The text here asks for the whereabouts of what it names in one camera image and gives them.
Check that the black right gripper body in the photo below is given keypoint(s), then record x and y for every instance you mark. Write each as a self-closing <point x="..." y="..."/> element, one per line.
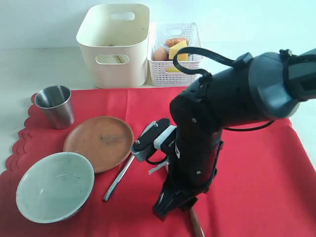
<point x="192" y="164"/>

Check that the stainless steel cup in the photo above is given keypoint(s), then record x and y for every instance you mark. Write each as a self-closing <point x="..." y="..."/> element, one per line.
<point x="56" y="103"/>

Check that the dark wooden spoon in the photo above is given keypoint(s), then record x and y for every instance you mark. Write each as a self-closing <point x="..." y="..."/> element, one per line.
<point x="197" y="229"/>

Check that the pale green ceramic bowl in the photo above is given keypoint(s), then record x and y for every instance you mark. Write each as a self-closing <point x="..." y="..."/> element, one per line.
<point x="55" y="188"/>

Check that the yellow lemon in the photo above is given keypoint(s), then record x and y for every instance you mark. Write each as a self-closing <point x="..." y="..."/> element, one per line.
<point x="172" y="70"/>

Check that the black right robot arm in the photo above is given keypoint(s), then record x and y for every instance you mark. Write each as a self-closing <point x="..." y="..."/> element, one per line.
<point x="263" y="89"/>

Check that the brown wooden plate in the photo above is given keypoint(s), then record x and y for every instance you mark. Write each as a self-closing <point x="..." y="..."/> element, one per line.
<point x="105" y="141"/>

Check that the red tablecloth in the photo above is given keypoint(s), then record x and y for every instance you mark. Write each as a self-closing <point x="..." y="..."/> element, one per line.
<point x="265" y="185"/>

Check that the fried chicken piece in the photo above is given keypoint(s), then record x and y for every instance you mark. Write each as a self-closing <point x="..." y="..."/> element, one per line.
<point x="174" y="41"/>

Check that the stainless steel table knife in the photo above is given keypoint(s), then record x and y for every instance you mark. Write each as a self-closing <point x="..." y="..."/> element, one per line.
<point x="118" y="178"/>

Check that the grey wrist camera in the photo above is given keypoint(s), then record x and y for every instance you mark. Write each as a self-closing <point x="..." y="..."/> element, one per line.
<point x="158" y="135"/>

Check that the brown egg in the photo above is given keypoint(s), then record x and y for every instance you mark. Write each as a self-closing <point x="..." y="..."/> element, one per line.
<point x="160" y="54"/>

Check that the white perforated plastic basket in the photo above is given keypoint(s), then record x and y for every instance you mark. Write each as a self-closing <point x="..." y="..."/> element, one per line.
<point x="159" y="32"/>

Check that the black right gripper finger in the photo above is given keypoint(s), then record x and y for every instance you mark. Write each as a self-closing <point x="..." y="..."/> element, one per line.
<point x="171" y="198"/>
<point x="189" y="204"/>

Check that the cream plastic bin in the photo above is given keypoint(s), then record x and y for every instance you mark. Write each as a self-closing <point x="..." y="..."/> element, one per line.
<point x="116" y="29"/>

